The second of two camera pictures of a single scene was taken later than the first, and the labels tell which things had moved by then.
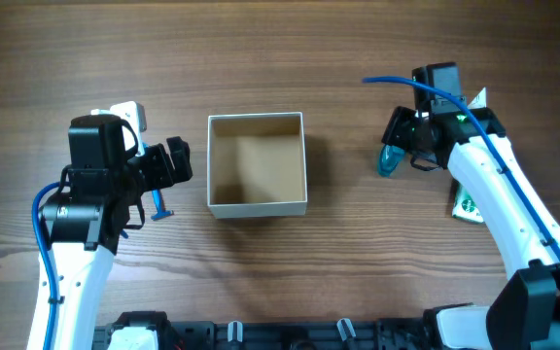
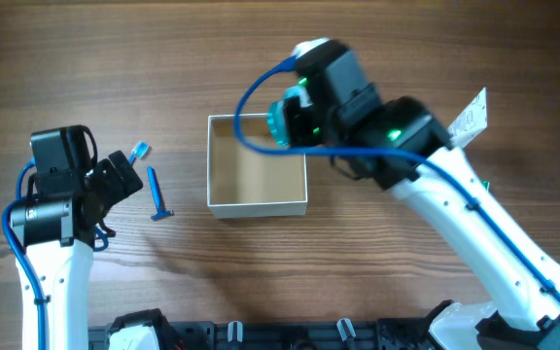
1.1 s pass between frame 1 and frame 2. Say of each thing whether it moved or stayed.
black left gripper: moved
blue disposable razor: stayed
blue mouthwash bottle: moved
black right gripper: moved
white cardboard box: stayed
